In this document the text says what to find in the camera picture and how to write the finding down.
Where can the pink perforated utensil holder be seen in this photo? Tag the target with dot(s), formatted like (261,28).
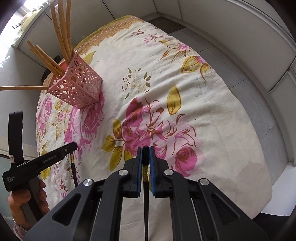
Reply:
(80,85)

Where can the light wooden chopstick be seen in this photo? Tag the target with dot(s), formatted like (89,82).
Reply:
(68,15)

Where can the floral cream tablecloth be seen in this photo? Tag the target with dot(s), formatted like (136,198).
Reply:
(159,92)

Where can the black chopstick gold band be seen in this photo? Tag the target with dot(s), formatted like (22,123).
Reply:
(73,169)
(145,162)

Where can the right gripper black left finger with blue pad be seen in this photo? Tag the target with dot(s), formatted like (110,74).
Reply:
(92,211)

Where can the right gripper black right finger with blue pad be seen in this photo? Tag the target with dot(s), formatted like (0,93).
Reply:
(199,209)

